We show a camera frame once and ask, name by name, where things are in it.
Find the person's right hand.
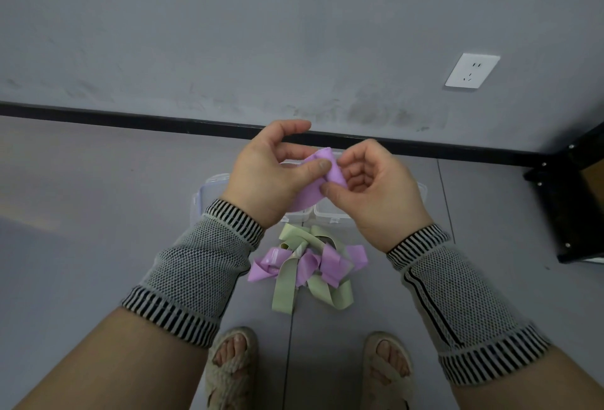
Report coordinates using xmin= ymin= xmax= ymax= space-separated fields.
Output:
xmin=321 ymin=138 xmax=434 ymax=255

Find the person's left hand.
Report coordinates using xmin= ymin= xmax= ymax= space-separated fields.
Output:
xmin=221 ymin=119 xmax=332 ymax=229

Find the person's left forearm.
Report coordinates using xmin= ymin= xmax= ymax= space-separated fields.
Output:
xmin=13 ymin=199 xmax=265 ymax=410

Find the person's right forearm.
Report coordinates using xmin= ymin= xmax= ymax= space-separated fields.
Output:
xmin=386 ymin=224 xmax=604 ymax=410

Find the clear plastic storage box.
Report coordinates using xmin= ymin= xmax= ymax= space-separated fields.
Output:
xmin=191 ymin=150 xmax=428 ymax=227

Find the looped purple ribbon strip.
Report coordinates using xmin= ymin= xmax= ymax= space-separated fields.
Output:
xmin=320 ymin=244 xmax=369 ymax=290

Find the short purple ribbon strip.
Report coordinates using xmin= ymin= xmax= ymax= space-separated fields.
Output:
xmin=295 ymin=251 xmax=322 ymax=289

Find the curled purple ribbon strip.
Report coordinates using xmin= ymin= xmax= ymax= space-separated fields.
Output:
xmin=247 ymin=246 xmax=295 ymax=284

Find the folded green ribbon strip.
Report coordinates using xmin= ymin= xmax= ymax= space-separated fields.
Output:
xmin=306 ymin=225 xmax=355 ymax=311

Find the long green ribbon strip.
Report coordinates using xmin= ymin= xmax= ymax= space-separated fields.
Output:
xmin=271 ymin=223 xmax=310 ymax=315

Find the grey striped knitted wrist sleeve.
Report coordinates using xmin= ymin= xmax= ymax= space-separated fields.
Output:
xmin=121 ymin=199 xmax=265 ymax=349
xmin=386 ymin=224 xmax=552 ymax=387

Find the black baseboard strip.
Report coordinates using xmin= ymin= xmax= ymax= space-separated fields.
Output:
xmin=0 ymin=100 xmax=550 ymax=169

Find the person's right foot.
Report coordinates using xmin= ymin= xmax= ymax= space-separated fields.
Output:
xmin=375 ymin=339 xmax=410 ymax=377

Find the person's foot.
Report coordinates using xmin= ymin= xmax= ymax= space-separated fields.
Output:
xmin=375 ymin=339 xmax=410 ymax=377
xmin=212 ymin=333 xmax=250 ymax=370

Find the person's left foot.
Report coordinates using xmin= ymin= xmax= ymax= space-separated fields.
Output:
xmin=212 ymin=333 xmax=250 ymax=370

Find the beige woven sandal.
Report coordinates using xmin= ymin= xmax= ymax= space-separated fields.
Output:
xmin=360 ymin=331 xmax=416 ymax=410
xmin=204 ymin=326 xmax=260 ymax=410

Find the white wall socket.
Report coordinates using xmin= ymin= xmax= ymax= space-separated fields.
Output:
xmin=444 ymin=53 xmax=501 ymax=91

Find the black metal furniture frame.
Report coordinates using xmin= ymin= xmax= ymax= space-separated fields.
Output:
xmin=522 ymin=121 xmax=604 ymax=264

